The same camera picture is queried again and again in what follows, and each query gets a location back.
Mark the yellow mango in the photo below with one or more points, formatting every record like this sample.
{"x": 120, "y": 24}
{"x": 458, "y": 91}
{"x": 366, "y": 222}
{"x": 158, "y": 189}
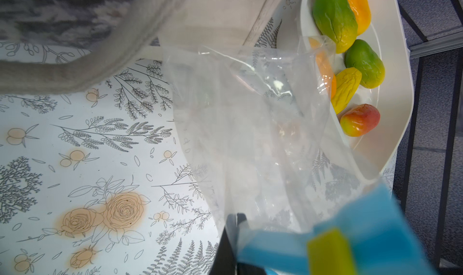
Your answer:
{"x": 347, "y": 83}

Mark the green mango near tote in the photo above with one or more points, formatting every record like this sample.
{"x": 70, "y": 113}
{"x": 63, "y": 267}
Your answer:
{"x": 336, "y": 20}

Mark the clear zip-top bag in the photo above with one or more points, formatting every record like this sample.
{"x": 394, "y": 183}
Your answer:
{"x": 254, "y": 120}

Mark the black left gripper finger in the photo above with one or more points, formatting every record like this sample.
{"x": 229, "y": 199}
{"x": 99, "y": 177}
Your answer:
{"x": 225, "y": 262}

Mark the red mango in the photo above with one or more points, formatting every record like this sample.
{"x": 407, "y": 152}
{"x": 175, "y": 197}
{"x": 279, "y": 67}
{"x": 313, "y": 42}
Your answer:
{"x": 360, "y": 120}

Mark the beige canvas tote bag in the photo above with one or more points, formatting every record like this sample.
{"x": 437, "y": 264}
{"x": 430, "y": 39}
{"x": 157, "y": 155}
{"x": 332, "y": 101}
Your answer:
{"x": 117, "y": 32}

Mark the orange mango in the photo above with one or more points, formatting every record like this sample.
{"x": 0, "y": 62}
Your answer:
{"x": 361, "y": 10}
{"x": 324, "y": 66}

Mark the floral table mat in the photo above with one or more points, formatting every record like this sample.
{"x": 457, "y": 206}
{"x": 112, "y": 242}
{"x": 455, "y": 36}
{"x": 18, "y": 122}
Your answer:
{"x": 96, "y": 182}

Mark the green mango at right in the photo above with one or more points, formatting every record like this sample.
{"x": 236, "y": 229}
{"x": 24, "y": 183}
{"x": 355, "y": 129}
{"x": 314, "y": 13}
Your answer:
{"x": 363, "y": 58}

